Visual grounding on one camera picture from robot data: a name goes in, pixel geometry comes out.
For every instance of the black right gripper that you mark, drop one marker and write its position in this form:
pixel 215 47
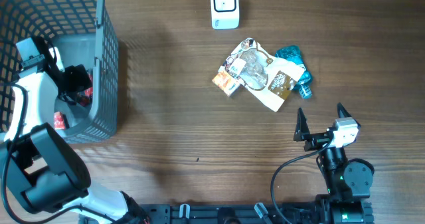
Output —
pixel 303 133

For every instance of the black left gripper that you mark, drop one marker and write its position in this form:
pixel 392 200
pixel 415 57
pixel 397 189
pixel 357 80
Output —
pixel 80 80

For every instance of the black red snack packet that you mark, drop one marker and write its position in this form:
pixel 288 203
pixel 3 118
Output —
pixel 84 97

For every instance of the beige snack pouch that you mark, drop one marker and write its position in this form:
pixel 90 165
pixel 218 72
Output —
pixel 270 79

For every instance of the blue mouthwash bottle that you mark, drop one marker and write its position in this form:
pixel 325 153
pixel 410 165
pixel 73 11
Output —
pixel 304 78

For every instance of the orange small box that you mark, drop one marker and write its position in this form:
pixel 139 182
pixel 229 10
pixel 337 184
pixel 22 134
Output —
pixel 226 82

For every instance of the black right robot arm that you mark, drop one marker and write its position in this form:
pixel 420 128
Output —
pixel 348 181

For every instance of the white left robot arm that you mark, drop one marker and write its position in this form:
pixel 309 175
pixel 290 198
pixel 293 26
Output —
pixel 38 167

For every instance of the white barcode scanner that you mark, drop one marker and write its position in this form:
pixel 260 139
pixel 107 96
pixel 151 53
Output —
pixel 225 14

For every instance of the grey plastic mesh basket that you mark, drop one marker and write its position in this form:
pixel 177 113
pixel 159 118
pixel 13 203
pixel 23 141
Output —
pixel 82 33

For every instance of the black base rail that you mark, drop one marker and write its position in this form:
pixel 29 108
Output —
pixel 260 213

